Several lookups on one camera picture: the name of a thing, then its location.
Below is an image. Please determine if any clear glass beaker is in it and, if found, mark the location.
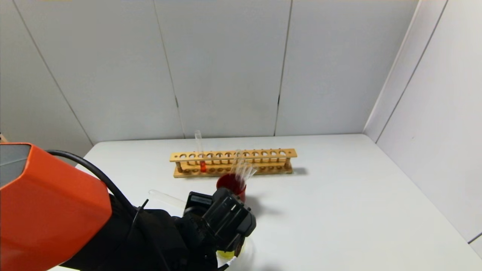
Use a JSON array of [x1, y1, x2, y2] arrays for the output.
[[217, 239, 251, 264]]

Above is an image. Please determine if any wooden test tube rack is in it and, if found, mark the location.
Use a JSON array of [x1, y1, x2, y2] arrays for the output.
[[169, 148, 297, 178]]

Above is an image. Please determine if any yellow pigment test tube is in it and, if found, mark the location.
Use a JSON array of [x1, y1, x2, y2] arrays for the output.
[[148, 189, 187, 210]]

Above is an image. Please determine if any red plastic cup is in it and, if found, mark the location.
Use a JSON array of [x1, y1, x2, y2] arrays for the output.
[[217, 173, 247, 204]]

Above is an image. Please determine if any red pigment test tube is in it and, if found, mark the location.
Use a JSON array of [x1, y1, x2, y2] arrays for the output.
[[194, 130, 207, 173]]

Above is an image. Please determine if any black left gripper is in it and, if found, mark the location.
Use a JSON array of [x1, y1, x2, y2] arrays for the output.
[[183, 191, 214, 219]]

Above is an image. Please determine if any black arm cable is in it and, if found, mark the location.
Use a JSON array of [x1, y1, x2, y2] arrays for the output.
[[45, 150, 136, 211]]

